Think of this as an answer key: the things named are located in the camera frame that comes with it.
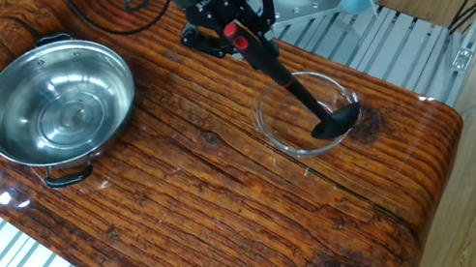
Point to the metal corner bracket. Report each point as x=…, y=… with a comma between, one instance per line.
x=462, y=59

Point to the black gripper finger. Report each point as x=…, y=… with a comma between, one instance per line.
x=202, y=41
x=263, y=1

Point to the black ladle red accents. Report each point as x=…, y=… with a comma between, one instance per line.
x=335, y=126

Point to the clear glass bowl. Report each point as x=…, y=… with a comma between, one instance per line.
x=280, y=121

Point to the wood pattern table cover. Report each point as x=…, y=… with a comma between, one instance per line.
x=235, y=227

